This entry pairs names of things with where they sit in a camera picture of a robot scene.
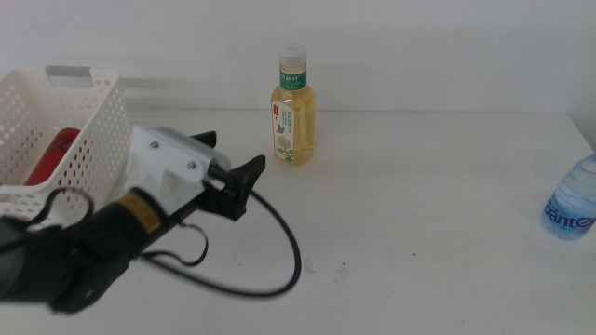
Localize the clear water bottle blue cap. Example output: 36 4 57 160
541 153 596 242

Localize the yellow tea bottle green label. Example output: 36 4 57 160
270 42 318 168

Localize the red drink can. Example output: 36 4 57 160
22 127 81 187

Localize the white perforated plastic basket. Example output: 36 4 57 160
0 65 135 234

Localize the thin black cable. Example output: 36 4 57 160
25 185 94 232
139 221 210 268

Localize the thick black braided cable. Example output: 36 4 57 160
139 162 303 299

